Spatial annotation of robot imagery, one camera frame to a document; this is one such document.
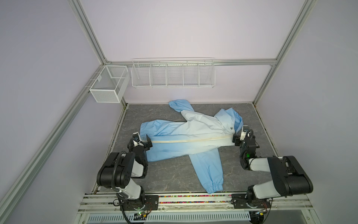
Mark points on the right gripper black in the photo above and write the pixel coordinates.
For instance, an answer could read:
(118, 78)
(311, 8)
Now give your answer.
(236, 139)

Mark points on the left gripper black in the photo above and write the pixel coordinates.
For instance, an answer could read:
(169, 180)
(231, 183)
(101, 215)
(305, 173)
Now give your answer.
(148, 144)

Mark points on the light blue zip jacket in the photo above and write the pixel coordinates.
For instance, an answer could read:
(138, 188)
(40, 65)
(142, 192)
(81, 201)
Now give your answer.
(199, 136)

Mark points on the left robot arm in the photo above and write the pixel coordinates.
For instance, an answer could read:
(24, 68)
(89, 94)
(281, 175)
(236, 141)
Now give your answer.
(121, 168)

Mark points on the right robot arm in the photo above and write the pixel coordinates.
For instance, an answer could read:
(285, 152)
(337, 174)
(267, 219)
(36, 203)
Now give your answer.
(288, 176)

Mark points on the small white mesh basket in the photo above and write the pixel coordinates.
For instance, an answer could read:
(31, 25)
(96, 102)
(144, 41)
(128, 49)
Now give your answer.
(110, 84)

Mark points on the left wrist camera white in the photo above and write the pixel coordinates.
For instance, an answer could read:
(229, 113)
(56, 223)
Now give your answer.
(136, 140)

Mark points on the long white wire basket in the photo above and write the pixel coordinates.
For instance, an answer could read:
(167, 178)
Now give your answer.
(173, 72)

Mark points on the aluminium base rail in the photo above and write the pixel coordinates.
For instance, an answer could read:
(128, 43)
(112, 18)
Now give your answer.
(192, 202)

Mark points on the white vented cable duct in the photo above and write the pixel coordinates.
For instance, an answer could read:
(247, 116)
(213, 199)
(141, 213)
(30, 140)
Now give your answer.
(172, 217)

